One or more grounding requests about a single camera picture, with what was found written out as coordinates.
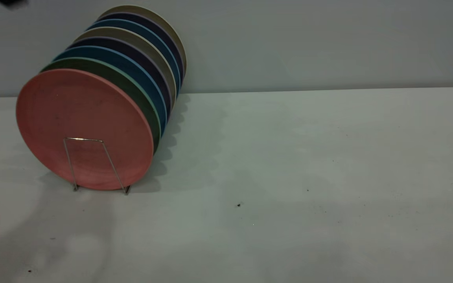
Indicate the pink round plate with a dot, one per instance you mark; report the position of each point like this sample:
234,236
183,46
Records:
81,125

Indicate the dark purple round plate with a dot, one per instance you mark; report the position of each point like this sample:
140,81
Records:
126,44
144,19

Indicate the blue round plate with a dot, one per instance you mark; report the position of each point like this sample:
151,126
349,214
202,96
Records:
112,55
136,25

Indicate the beige round plate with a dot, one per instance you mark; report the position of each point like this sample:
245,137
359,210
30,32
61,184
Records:
124,33
136,8

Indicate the green round plate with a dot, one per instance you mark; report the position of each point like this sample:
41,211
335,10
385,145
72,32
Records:
106,67

